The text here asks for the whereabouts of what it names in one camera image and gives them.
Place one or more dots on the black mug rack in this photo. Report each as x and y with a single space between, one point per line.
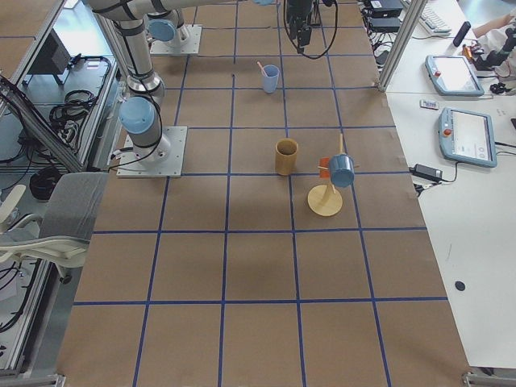
315 15

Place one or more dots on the wooden mug tree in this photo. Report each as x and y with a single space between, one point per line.
326 200

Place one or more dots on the teach pendant near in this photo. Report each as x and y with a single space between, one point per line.
467 136

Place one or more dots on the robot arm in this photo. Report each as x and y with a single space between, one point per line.
166 31
140 114

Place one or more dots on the light blue cup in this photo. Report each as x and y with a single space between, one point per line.
270 76

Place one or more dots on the black power adapter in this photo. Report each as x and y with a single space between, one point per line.
426 172

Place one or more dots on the grey office chair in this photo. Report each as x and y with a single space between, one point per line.
62 234

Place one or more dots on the teach pendant far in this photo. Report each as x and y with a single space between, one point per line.
453 76

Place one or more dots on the blue mug on tree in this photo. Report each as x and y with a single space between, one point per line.
342 172

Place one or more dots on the bamboo cup holder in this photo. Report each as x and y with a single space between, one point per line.
286 152

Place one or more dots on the orange mug on tree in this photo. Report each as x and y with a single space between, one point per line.
323 167

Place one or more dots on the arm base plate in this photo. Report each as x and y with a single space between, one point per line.
190 48
165 161

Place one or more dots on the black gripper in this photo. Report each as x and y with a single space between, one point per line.
297 11

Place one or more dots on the aluminium frame post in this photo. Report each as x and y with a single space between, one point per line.
404 34

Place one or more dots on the teach pendant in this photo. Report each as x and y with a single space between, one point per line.
467 136
453 76

